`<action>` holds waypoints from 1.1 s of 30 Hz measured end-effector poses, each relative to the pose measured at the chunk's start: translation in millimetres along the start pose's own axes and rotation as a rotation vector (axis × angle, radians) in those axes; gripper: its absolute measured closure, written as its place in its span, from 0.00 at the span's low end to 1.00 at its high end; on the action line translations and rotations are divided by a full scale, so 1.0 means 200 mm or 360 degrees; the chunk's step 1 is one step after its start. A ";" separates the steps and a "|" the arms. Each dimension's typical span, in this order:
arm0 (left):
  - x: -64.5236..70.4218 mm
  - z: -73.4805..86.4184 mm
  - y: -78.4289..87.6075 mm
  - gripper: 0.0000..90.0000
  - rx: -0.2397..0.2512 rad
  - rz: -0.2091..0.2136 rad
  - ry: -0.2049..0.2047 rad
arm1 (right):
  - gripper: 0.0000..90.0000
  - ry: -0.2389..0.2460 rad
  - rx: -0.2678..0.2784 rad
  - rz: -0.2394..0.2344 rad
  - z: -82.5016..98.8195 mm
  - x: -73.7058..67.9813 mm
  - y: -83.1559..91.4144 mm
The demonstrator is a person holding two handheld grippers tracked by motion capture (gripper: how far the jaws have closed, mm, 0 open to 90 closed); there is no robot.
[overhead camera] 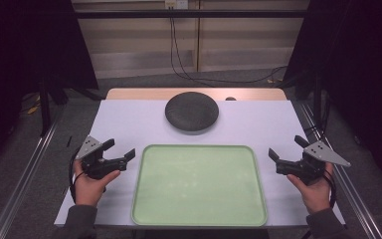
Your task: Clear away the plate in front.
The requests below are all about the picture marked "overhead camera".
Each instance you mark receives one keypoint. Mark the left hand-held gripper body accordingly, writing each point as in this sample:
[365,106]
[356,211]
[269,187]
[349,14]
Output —
[96,166]

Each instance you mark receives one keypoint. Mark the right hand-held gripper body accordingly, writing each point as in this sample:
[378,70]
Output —
[306,167]

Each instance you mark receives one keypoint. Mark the person's left hand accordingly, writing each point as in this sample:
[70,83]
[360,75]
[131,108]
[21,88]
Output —
[89,189]

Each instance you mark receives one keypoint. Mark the person's right hand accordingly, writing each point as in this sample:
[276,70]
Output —
[315,195]

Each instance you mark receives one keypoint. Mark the white table mat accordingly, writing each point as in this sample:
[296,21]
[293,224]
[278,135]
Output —
[132,122]

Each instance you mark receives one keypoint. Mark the black metal stand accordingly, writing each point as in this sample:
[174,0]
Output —
[44,109]
[317,99]

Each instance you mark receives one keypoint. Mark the small dark round knob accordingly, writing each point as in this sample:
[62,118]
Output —
[230,98]

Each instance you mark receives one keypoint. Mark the dark round plate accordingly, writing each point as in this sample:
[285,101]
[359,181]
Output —
[191,112]

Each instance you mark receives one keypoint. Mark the light green tray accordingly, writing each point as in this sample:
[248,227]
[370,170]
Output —
[199,186]

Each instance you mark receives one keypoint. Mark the dark curtain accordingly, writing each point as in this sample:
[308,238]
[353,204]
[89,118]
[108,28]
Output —
[23,43]
[361,49]

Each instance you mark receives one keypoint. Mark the black horizontal bar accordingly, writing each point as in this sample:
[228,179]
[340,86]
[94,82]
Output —
[192,14]

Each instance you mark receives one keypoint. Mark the aluminium floor rail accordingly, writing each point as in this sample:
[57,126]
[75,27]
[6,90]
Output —
[23,186]
[351,195]

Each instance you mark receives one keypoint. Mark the white wall socket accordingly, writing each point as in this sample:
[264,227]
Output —
[176,3]

